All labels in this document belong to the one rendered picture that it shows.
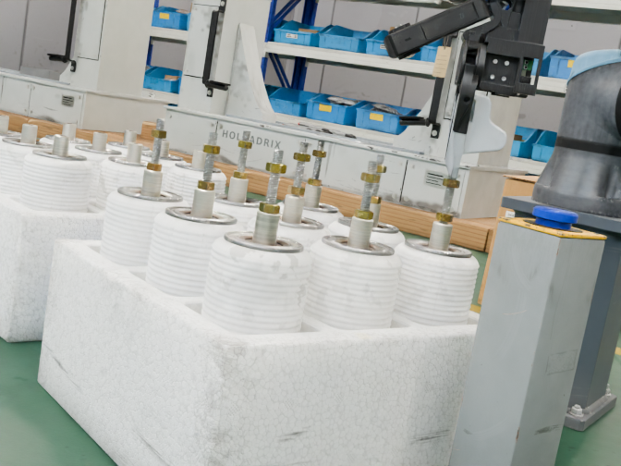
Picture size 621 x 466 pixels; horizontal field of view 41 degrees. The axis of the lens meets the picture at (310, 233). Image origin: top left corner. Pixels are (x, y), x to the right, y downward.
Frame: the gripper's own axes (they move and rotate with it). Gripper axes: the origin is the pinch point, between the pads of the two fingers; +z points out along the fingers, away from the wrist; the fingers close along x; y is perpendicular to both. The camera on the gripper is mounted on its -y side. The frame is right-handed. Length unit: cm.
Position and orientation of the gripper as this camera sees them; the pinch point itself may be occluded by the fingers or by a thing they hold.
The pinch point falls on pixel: (448, 165)
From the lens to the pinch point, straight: 93.3
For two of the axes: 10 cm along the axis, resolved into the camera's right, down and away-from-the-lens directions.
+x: 1.1, -1.4, 9.8
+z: -1.6, 9.7, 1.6
